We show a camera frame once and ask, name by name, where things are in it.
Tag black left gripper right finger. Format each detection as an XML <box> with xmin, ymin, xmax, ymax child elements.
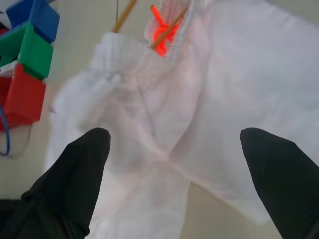
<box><xmin>239</xmin><ymin>127</ymin><xmax>319</xmax><ymax>239</ymax></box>

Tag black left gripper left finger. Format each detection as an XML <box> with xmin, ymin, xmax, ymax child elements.
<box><xmin>14</xmin><ymin>127</ymin><xmax>111</xmax><ymax>239</ymax></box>

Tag white shorts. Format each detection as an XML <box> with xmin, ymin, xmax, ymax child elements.
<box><xmin>44</xmin><ymin>0</ymin><xmax>319</xmax><ymax>239</ymax></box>

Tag orange shorts drawstring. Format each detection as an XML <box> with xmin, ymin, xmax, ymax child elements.
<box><xmin>150</xmin><ymin>5</ymin><xmax>179</xmax><ymax>55</ymax></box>

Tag red plastic bin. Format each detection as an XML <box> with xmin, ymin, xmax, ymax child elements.
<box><xmin>0</xmin><ymin>63</ymin><xmax>47</xmax><ymax>130</ymax></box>

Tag green plastic bin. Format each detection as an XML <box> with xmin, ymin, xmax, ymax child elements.
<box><xmin>0</xmin><ymin>22</ymin><xmax>54</xmax><ymax>81</ymax></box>

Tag blue plastic bin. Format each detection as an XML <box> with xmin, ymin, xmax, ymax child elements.
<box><xmin>5</xmin><ymin>0</ymin><xmax>61</xmax><ymax>45</ymax></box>

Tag blue cord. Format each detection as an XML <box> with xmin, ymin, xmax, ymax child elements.
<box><xmin>0</xmin><ymin>101</ymin><xmax>11</xmax><ymax>156</ymax></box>

